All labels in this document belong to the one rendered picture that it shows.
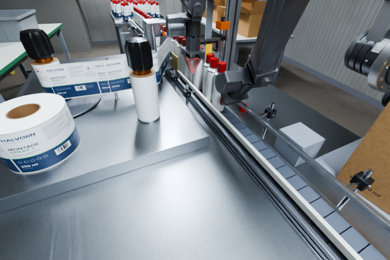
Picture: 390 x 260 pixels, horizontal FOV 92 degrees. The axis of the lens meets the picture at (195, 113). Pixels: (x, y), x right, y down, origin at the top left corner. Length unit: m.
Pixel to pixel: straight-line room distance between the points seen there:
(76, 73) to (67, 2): 3.98
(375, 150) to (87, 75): 0.95
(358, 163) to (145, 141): 0.62
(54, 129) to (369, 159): 0.83
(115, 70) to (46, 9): 4.13
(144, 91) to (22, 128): 0.33
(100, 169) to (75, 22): 4.38
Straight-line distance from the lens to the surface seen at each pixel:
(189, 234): 0.54
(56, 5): 4.88
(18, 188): 0.70
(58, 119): 0.65
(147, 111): 0.72
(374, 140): 0.64
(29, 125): 0.64
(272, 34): 0.40
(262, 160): 0.59
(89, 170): 0.64
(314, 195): 0.62
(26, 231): 0.67
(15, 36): 2.66
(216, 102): 0.77
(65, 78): 0.91
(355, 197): 0.55
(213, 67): 0.76
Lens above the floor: 1.33
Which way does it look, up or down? 35 degrees down
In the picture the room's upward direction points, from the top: 1 degrees clockwise
